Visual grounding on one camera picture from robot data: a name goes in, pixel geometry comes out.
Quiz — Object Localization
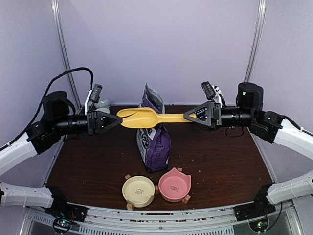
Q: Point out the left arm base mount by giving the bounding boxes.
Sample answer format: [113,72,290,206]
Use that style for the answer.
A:
[45,186,88,222]

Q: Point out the left black braided cable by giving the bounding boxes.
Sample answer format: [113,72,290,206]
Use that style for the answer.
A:
[9,68,95,145]

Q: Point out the aluminium frame post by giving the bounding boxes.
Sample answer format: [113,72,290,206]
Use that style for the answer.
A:
[50,0,81,108]
[244,0,267,82]

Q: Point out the pink cat-ear pet bowl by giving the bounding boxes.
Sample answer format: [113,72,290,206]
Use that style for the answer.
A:
[158,167,191,203]

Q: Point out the purple puppy food bag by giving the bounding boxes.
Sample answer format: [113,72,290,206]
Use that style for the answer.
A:
[136,85,172,172]

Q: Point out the wooden block front left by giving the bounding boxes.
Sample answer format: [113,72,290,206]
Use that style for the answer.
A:
[127,203,134,211]

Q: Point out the blue zigzag patterned bowl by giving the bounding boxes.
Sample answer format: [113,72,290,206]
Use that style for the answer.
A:
[194,109,207,120]

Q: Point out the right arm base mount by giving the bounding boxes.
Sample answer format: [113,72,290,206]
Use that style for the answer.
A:
[234,184,276,221]

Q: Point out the left aluminium frame post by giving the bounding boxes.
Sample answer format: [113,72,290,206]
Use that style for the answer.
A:
[50,0,81,108]

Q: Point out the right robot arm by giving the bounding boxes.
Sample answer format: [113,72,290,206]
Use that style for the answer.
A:
[183,82,313,159]

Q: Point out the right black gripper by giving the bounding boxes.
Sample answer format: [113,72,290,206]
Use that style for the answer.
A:
[184,101,255,131]

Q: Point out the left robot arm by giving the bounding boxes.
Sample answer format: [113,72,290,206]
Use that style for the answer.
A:
[0,91,122,217]

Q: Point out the yellow plastic scoop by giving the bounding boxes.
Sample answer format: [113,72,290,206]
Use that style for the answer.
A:
[116,107,191,129]

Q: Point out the circuit board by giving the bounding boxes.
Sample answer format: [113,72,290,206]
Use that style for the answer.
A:
[248,218,269,233]
[52,218,72,234]

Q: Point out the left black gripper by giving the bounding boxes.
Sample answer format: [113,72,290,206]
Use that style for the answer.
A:
[53,110,122,136]

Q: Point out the wooden block front right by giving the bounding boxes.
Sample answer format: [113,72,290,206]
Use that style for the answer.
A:
[182,194,191,204]

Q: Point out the right circuit board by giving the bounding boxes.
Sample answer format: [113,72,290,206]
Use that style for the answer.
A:
[248,218,269,233]

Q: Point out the grey bowl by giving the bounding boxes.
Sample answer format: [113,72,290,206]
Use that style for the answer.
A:
[95,99,112,114]

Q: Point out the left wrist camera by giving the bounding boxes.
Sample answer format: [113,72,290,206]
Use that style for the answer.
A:
[84,84,103,115]

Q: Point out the right aluminium frame post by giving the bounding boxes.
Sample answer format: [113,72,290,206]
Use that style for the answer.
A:
[244,0,267,82]

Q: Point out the cream pet bowl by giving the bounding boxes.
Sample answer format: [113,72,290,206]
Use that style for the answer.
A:
[122,176,156,208]

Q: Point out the left circuit board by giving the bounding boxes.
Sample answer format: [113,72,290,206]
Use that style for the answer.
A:
[52,218,72,234]

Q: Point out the front aluminium rail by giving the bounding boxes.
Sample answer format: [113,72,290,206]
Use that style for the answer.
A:
[19,188,304,235]

